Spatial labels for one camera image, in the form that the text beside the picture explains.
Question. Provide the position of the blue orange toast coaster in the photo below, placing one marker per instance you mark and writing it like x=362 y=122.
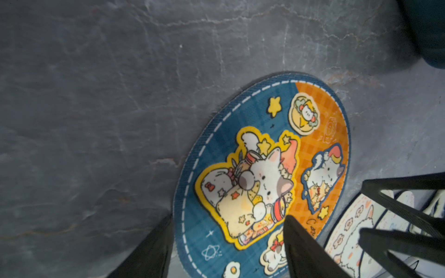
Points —
x=281 y=148

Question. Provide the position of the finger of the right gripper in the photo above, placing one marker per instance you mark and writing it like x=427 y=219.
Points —
x=385 y=191
x=380 y=245

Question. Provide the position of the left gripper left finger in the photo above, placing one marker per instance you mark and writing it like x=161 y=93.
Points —
x=151 y=258

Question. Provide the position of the butterfly cream coaster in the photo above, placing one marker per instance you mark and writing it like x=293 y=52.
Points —
x=390 y=221

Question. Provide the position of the teal plastic storage box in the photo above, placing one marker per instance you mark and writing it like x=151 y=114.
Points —
x=427 y=23

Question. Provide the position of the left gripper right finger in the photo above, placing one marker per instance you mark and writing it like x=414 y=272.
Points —
x=305 y=257

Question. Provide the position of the alpaca cream coaster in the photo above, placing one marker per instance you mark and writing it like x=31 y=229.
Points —
x=343 y=243

